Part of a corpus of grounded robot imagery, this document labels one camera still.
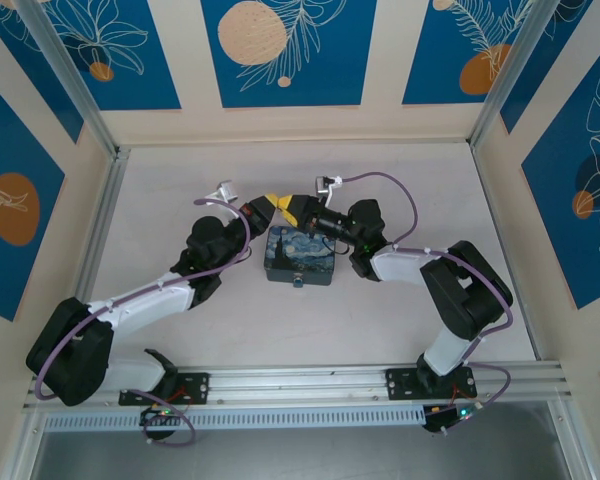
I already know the starry night painted tin box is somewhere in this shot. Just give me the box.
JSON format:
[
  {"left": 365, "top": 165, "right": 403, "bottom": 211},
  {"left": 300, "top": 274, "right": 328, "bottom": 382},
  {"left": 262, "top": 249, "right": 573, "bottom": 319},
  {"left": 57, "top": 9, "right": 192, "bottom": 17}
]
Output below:
[{"left": 262, "top": 224, "right": 337, "bottom": 288}]

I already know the blue panel large beige circle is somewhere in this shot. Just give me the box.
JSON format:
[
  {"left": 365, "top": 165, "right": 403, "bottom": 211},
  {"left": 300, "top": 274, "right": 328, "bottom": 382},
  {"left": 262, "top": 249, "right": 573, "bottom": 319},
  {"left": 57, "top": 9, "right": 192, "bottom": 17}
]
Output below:
[{"left": 201, "top": 0, "right": 378, "bottom": 109}]

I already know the small circuit board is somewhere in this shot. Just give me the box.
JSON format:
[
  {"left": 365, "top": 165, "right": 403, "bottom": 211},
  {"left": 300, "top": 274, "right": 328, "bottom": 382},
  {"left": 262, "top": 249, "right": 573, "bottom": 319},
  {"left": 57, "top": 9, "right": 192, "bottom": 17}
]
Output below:
[
  {"left": 139, "top": 405, "right": 174, "bottom": 427},
  {"left": 423, "top": 404, "right": 476, "bottom": 434}
]

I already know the blue panel small orange dot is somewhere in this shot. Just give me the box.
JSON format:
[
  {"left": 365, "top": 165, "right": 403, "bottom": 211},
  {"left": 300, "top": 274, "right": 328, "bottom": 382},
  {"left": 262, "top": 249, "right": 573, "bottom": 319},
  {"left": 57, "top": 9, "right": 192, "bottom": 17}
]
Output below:
[{"left": 39, "top": 0, "right": 182, "bottom": 112}]

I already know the blue panel dark circle flower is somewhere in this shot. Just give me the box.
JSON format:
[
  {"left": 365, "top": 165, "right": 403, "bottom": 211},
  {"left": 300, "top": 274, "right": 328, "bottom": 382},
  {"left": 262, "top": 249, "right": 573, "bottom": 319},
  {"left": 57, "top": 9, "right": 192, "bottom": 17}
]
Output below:
[{"left": 521, "top": 47, "right": 600, "bottom": 311}]

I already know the blue panel orange circle fern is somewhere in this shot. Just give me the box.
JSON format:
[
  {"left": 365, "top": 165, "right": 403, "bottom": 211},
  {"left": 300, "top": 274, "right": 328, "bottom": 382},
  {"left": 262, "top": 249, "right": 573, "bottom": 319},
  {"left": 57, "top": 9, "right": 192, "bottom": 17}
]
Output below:
[{"left": 402, "top": 0, "right": 537, "bottom": 106}]

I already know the blue panel orange circle flower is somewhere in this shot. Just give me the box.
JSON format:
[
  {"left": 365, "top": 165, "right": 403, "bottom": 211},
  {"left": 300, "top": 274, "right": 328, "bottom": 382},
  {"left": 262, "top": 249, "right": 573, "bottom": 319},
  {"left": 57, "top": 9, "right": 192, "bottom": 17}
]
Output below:
[{"left": 0, "top": 69, "right": 67, "bottom": 322}]

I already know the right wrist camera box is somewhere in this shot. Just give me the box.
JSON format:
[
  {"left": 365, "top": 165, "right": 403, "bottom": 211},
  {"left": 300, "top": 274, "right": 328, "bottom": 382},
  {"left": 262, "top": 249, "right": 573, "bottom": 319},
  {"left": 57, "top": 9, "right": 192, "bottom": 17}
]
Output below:
[{"left": 313, "top": 174, "right": 344, "bottom": 207}]

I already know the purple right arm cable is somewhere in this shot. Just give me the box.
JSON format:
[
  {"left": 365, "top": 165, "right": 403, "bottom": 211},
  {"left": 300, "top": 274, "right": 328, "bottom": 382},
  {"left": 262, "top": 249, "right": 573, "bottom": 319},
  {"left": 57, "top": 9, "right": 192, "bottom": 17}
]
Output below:
[{"left": 340, "top": 171, "right": 514, "bottom": 436}]

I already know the aluminium frame bar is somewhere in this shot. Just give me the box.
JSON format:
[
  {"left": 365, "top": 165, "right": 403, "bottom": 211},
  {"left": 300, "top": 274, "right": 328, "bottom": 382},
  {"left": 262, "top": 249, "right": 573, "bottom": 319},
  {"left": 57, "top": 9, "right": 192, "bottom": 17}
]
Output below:
[
  {"left": 472, "top": 142, "right": 551, "bottom": 364},
  {"left": 74, "top": 147, "right": 131, "bottom": 301}
]

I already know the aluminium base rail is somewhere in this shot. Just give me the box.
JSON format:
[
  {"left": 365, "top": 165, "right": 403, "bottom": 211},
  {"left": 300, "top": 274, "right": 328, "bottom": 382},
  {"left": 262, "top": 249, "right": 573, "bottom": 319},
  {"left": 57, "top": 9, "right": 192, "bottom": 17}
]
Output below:
[{"left": 22, "top": 362, "right": 576, "bottom": 414}]

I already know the grey slotted cable duct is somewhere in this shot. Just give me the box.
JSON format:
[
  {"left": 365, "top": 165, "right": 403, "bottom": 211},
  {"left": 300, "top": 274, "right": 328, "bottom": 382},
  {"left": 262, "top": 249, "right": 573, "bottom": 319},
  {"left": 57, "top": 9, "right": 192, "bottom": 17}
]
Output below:
[{"left": 43, "top": 404, "right": 426, "bottom": 432}]

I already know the aluminium frame post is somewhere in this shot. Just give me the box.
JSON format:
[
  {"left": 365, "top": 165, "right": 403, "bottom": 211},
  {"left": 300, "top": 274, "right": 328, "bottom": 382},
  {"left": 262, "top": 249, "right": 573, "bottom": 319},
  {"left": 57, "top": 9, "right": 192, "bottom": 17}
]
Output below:
[
  {"left": 468, "top": 0, "right": 597, "bottom": 151},
  {"left": 17, "top": 0, "right": 131, "bottom": 161}
]

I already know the blue wall panel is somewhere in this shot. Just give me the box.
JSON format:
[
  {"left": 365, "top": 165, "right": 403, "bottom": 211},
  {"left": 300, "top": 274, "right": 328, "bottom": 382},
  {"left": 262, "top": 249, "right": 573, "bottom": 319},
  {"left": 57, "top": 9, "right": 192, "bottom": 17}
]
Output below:
[
  {"left": 499, "top": 0, "right": 600, "bottom": 135},
  {"left": 0, "top": 0, "right": 85, "bottom": 145}
]

